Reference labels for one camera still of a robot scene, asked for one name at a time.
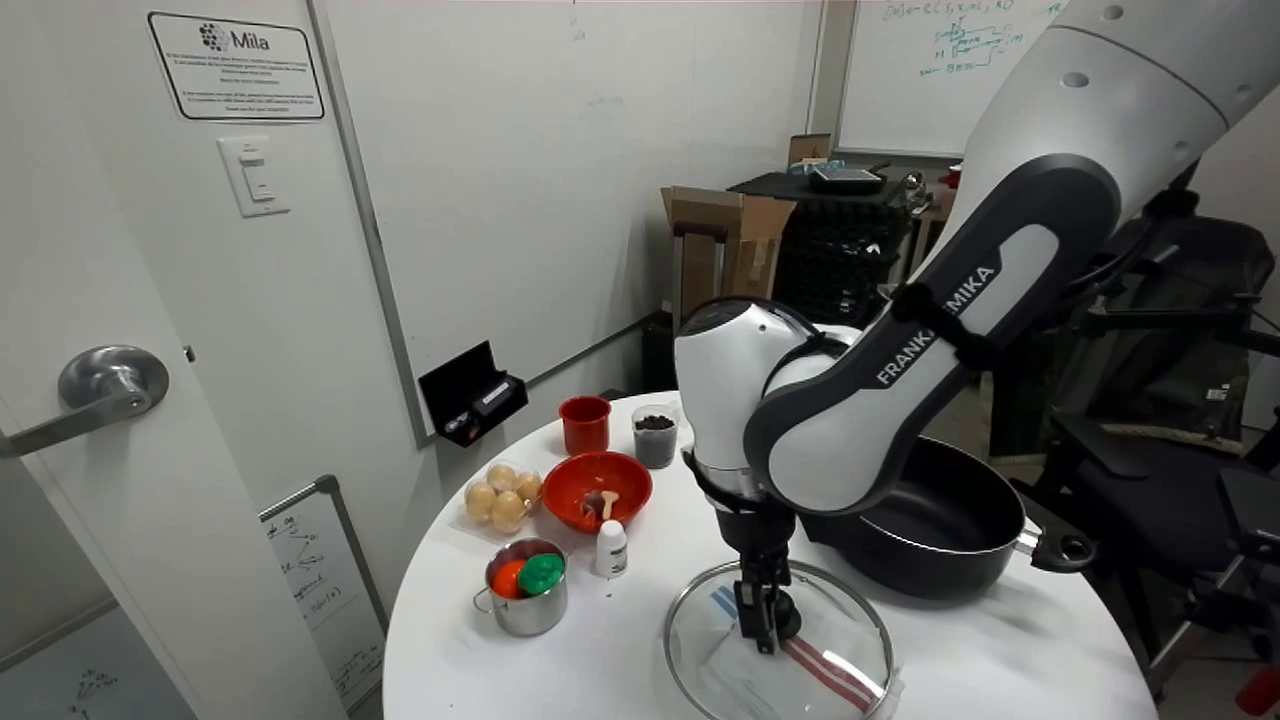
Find small white bottle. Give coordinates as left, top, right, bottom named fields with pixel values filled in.
left=592, top=516, right=631, bottom=579

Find red plastic bowl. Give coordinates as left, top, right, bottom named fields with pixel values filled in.
left=538, top=448, right=657, bottom=541

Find small leaning whiteboard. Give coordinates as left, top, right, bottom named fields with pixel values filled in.
left=255, top=472, right=392, bottom=717

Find black open case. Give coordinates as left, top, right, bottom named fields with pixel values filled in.
left=417, top=337, right=532, bottom=448

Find white light switch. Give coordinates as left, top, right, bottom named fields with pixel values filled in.
left=217, top=132, right=291, bottom=225

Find black cooking pot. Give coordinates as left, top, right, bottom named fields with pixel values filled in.
left=797, top=437, right=1101, bottom=602

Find red mug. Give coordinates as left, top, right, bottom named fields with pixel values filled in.
left=555, top=390, right=617, bottom=461

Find black office chair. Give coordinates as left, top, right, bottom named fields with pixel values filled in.
left=991, top=210, right=1280, bottom=671

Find small steel cup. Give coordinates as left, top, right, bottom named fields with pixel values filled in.
left=469, top=537, right=575, bottom=639

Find clear measuring cup dark contents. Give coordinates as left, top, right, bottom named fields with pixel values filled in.
left=629, top=406, right=680, bottom=472

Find black cabinet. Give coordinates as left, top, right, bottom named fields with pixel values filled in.
left=729, top=155, right=941, bottom=331

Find silver door lever handle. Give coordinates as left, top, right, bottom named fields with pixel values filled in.
left=0, top=340, right=172, bottom=465

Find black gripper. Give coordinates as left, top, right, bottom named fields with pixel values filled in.
left=716, top=487, right=806, bottom=654

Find brown cardboard box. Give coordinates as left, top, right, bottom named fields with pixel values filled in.
left=660, top=184, right=801, bottom=325

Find white Mila wall sign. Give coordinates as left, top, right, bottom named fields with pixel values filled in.
left=145, top=8, right=330, bottom=123

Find glass lid with black knob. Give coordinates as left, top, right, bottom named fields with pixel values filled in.
left=660, top=556, right=902, bottom=720

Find wall whiteboard with writing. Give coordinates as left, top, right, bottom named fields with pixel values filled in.
left=837, top=0, right=1071, bottom=159

